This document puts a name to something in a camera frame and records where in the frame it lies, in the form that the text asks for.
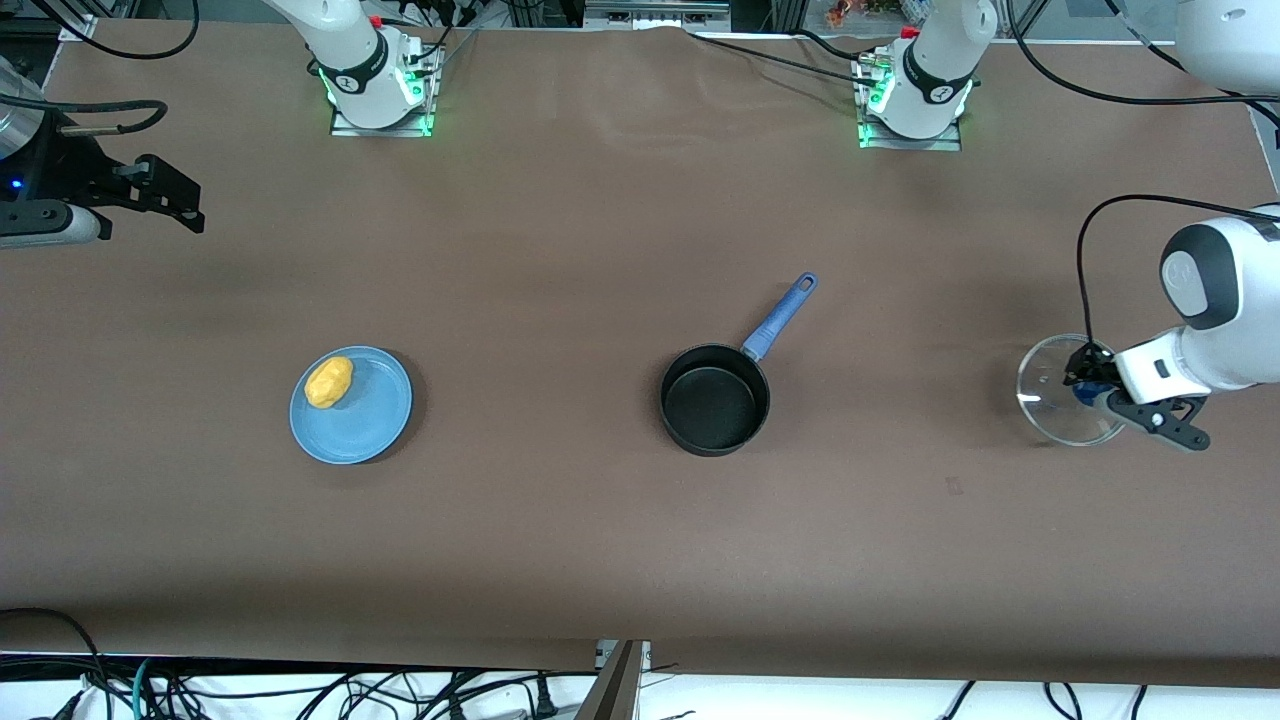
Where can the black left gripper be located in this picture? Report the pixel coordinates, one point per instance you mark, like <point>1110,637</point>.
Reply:
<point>1084,363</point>

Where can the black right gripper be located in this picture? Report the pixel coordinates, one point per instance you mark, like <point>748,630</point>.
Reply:
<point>68,165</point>

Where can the glass lid with blue knob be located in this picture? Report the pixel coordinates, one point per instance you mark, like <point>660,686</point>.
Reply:
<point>1050,395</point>

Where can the yellow potato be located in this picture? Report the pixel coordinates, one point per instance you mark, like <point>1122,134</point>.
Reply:
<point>328,382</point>

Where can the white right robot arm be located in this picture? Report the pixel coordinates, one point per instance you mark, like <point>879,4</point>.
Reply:
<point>335,40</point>

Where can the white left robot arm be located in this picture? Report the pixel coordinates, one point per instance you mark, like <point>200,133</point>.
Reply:
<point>1215,290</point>

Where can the blue round plate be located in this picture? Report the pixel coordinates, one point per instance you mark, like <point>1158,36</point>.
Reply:
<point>365,420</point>

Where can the brown table cover sheet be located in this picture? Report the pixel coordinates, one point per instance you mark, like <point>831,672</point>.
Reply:
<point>600,550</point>

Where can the aluminium profile beam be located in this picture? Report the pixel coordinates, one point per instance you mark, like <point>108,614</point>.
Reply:
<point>612,690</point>

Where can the black power plug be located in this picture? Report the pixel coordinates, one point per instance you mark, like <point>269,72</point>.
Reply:
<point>545,698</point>

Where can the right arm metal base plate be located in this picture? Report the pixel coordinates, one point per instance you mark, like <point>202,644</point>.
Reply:
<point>385,128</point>

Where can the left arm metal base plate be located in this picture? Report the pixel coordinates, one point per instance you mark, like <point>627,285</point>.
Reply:
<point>875,140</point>

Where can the silver aluminium frame rail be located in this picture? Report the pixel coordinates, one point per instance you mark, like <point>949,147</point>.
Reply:
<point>655,12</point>

